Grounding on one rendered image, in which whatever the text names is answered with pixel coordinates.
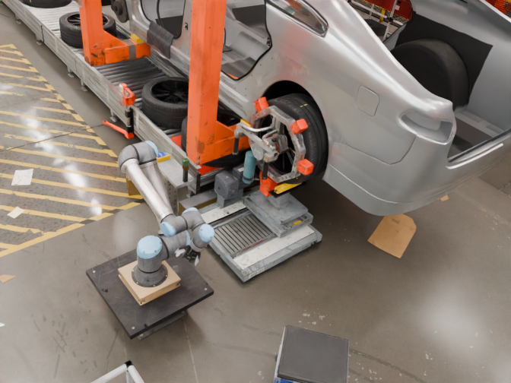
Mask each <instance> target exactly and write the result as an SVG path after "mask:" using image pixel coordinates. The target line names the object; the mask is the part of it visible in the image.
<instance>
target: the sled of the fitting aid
mask: <svg viewBox="0 0 511 383"><path fill-rule="evenodd" d="M243 204H244V205H245V206H246V207H247V208H248V209H249V210H251V211H252V212H253V213H254V214H255V215H256V216H257V217H258V218H259V219H260V220H261V221H262V222H263V223H264V224H265V225H266V226H267V227H268V228H269V229H271V230H272V231H273V232H274V233H275V234H276V235H277V236H278V237H279V238H280V239H281V238H283V237H285V236H287V235H289V234H291V233H292V232H294V231H296V230H298V229H300V228H302V227H304V226H306V225H308V224H310V223H312V221H313V215H312V214H311V213H309V212H308V211H307V213H306V214H304V215H302V216H300V217H298V218H296V219H293V220H291V221H289V222H287V223H285V224H283V225H280V224H279V223H278V222H277V221H275V220H274V219H273V218H272V217H271V216H270V215H269V214H267V213H266V212H265V211H264V210H263V209H262V208H261V207H260V206H258V205H257V203H255V202H254V200H252V199H251V195H247V196H246V197H244V199H243Z"/></svg>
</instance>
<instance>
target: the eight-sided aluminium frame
mask: <svg viewBox="0 0 511 383"><path fill-rule="evenodd" d="M269 114H271V115H272V116H274V117H275V118H276V119H278V120H280V121H281V122H282V123H284V124H285V125H286V126H287V130H288V131H289V134H290V138H291V140H292V142H293V145H294V148H295V151H296V153H295V157H294V163H293V167H292V171H291V173H288V174H285V175H281V174H280V173H278V172H277V171H276V170H275V169H273V168H272V167H271V166H268V174H267V175H268V176H269V177H270V178H271V179H273V180H274V182H276V183H278V182H283V181H285V180H288V179H293V178H295V177H298V176H300V174H301V172H300V171H298V170H297V164H298V161H301V160H304V157H305V153H306V147H305V146H304V143H303V140H302V138H301V135H300V133H299V134H296V135H294V133H293V132H292V130H291V128H290V126H291V125H292V124H294V123H295V119H293V118H291V117H290V116H289V115H288V114H286V113H285V112H283V111H282V110H280V109H279V108H278V107H276V106H270V107H268V108H265V109H263V110H262V111H261V112H258V113H256V114H255V115H253V116H252V118H251V125H250V128H254V129H258V128H259V126H260V120H261V118H263V117H265V116H267V115H269ZM254 143H255V142H254V141H253V140H252V139H251V138H249V145H250V147H251V149H252V146H253V144H254ZM264 161H265V160H264V159H262V160H257V159H256V163H257V166H258V168H260V170H262V171H263V166H264Z"/></svg>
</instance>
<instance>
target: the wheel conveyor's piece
mask: <svg viewBox="0 0 511 383"><path fill-rule="evenodd" d="M41 24H42V29H43V38H44V43H45V44H46V45H47V46H48V47H49V48H50V49H51V50H52V51H53V52H54V53H55V54H56V55H57V56H58V57H59V58H60V59H61V60H62V61H63V62H64V63H65V64H66V65H67V66H68V71H69V72H70V74H68V75H69V76H70V77H71V78H73V77H74V76H73V75H72V74H71V73H72V72H74V73H75V74H76V75H77V69H76V63H75V54H77V53H79V54H80V55H81V56H83V57H84V49H82V48H77V47H73V46H70V45H68V44H66V43H64V42H63V41H62V38H61V33H60V30H58V31H51V30H50V29H49V28H48V27H47V26H46V25H45V24H44V23H43V22H41ZM126 33H127V34H126ZM116 35H117V38H118V39H120V40H128V39H131V35H132V34H131V33H130V32H128V31H127V30H126V29H125V28H124V27H122V26H121V25H120V24H118V23H117V22H116Z"/></svg>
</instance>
